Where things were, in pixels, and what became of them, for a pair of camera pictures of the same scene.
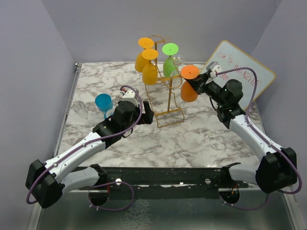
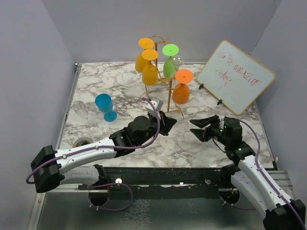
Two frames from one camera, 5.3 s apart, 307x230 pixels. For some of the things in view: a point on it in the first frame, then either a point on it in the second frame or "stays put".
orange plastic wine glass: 188,72 → 181,93
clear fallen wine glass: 81,109 stays put
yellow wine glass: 149,73 stays put
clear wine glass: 177,60 stays put
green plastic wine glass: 170,68 stays put
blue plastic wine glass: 104,102 stays put
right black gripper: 199,83 → 214,120
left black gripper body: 137,112 → 154,125
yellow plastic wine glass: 146,43 stays put
